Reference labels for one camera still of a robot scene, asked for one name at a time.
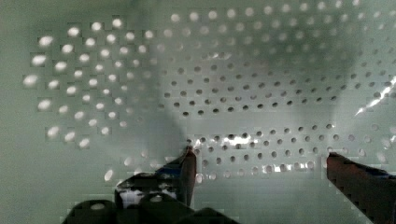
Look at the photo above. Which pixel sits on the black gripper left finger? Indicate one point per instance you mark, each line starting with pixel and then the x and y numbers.
pixel 176 179

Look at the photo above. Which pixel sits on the green oval plastic strainer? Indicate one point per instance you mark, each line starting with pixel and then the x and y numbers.
pixel 95 91

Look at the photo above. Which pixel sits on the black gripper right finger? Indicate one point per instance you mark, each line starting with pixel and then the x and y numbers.
pixel 371 190

